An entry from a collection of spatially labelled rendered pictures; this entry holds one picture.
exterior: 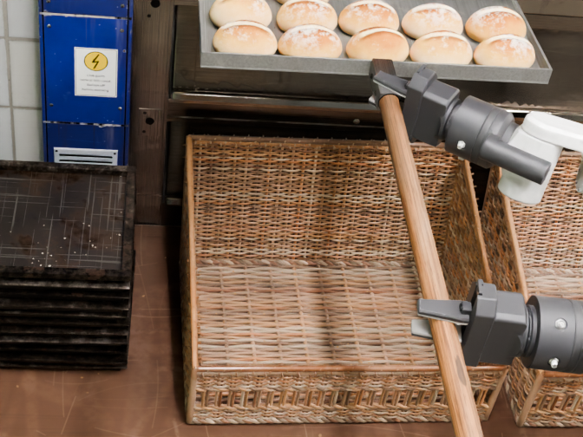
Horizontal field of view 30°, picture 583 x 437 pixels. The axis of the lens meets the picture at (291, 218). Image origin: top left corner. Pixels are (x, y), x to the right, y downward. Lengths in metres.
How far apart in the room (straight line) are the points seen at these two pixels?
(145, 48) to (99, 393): 0.62
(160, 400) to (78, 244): 0.32
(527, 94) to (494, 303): 0.92
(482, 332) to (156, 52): 0.94
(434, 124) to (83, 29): 0.67
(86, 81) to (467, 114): 0.75
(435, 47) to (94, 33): 0.61
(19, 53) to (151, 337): 0.57
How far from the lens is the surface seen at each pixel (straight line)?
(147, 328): 2.08
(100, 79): 2.00
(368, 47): 1.69
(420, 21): 1.78
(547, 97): 2.16
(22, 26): 1.99
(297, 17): 1.74
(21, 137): 2.14
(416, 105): 1.59
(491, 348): 1.32
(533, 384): 1.97
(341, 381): 1.88
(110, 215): 1.93
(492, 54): 1.75
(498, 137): 1.56
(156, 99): 2.07
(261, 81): 2.03
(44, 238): 1.89
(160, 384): 1.99
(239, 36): 1.66
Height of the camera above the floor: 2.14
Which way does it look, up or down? 42 degrees down
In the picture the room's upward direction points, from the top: 10 degrees clockwise
